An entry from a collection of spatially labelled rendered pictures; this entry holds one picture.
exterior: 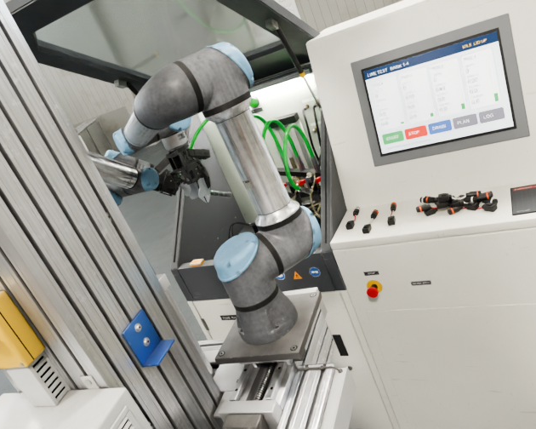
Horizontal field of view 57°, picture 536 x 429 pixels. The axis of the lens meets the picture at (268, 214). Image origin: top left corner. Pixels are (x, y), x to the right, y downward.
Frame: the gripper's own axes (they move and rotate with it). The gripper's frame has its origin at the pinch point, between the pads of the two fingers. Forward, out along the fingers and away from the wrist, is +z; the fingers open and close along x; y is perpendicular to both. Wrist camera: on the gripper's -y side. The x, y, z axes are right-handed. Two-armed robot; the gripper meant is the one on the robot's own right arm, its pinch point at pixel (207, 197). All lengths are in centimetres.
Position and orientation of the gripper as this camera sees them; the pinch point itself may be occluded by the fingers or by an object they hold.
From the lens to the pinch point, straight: 167.7
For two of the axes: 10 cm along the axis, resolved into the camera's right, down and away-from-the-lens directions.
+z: 3.7, 8.5, 3.7
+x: 8.5, -1.4, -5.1
